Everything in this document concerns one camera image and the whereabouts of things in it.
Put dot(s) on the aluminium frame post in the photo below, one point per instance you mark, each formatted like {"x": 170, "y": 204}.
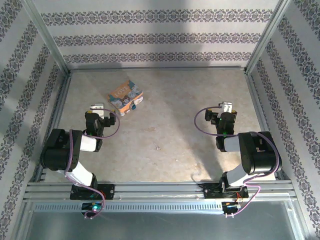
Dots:
{"x": 47, "y": 35}
{"x": 267, "y": 35}

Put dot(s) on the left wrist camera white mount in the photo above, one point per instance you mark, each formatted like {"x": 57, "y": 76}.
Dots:
{"x": 97, "y": 108}

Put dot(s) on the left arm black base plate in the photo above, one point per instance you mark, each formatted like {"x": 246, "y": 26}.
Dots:
{"x": 108, "y": 191}

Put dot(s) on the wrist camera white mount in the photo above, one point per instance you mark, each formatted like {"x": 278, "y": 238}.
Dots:
{"x": 97, "y": 108}
{"x": 226, "y": 106}

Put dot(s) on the orange LOVE bear tin box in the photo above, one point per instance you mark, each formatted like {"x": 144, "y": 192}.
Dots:
{"x": 125, "y": 96}

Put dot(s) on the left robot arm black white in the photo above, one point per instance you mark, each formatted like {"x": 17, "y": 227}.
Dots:
{"x": 57, "y": 152}

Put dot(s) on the aluminium rear rail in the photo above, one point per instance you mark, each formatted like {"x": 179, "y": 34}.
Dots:
{"x": 157, "y": 68}

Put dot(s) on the aluminium side rail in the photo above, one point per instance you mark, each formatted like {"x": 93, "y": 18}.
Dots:
{"x": 60, "y": 105}
{"x": 260, "y": 112}

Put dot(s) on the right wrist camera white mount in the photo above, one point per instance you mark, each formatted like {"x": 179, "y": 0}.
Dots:
{"x": 226, "y": 106}

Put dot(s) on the grey metal sheet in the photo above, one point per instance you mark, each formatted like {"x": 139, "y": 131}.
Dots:
{"x": 160, "y": 225}

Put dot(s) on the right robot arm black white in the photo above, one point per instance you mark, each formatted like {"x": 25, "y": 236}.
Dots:
{"x": 260, "y": 155}

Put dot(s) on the long aluminium mounting rail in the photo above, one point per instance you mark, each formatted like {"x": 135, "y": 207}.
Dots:
{"x": 160, "y": 191}

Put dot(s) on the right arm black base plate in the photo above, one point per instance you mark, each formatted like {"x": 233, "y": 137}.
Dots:
{"x": 211, "y": 192}

